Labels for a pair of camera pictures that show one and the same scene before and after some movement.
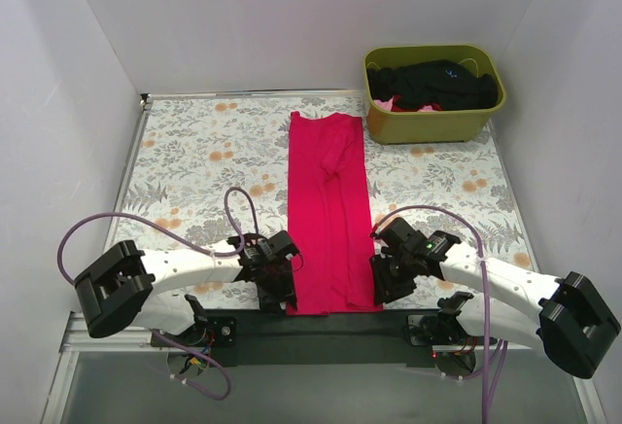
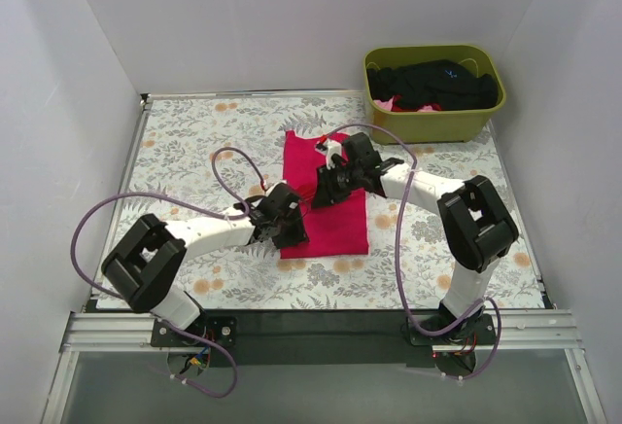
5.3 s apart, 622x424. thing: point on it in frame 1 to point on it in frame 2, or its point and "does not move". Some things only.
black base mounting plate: x=287 y=338 does not move
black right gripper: x=387 y=277 to x=328 y=189
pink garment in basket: x=388 y=104 does not move
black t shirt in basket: x=432 y=82 does not move
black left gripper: x=276 y=286 to x=290 y=231
